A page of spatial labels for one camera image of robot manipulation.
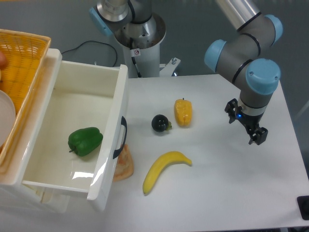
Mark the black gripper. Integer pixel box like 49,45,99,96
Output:
225,99,268,145

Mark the white top drawer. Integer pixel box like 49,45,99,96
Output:
23,61,128,212

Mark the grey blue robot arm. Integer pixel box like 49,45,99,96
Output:
89,0,283,145

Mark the white drawer cabinet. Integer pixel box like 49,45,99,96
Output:
0,49,70,213

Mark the yellow bell pepper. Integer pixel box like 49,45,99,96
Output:
174,99,193,127

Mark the yellow banana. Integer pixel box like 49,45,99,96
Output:
142,151,192,195

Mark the black corner object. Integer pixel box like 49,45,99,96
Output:
297,195,309,220

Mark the toasted bread slice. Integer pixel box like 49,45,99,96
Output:
112,144,134,182

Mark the green bell pepper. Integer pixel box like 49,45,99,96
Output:
68,127,103,157

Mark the orange wicker basket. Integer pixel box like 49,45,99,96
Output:
0,29,51,170

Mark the white plate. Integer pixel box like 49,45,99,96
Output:
0,90,16,146

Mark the black power cable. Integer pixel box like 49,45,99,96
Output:
60,40,118,67

